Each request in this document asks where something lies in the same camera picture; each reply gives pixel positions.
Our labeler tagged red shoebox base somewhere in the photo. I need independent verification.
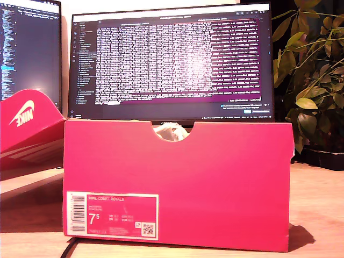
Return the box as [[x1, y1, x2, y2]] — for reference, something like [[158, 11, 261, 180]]
[[63, 119, 295, 253]]

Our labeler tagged red shoebox lid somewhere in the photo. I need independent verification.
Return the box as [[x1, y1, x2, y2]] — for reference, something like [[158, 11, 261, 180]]
[[0, 89, 67, 171]]

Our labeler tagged white stuffing paper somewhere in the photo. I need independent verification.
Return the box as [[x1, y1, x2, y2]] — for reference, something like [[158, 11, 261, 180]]
[[154, 122, 193, 142]]

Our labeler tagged large black computer monitor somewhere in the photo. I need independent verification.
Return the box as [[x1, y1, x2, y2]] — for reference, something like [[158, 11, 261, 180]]
[[68, 2, 275, 127]]

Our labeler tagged green leafy houseplant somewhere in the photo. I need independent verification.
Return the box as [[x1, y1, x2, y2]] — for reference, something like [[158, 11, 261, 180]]
[[271, 0, 344, 154]]

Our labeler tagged black plant pot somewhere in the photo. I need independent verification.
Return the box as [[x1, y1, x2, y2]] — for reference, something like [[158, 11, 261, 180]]
[[294, 146, 344, 171]]

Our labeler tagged black monitor with code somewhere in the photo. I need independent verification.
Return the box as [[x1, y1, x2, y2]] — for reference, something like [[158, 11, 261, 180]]
[[0, 0, 63, 114]]

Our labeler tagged black cable on table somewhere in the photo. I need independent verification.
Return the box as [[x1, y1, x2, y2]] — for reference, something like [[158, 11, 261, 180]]
[[60, 237, 78, 258]]

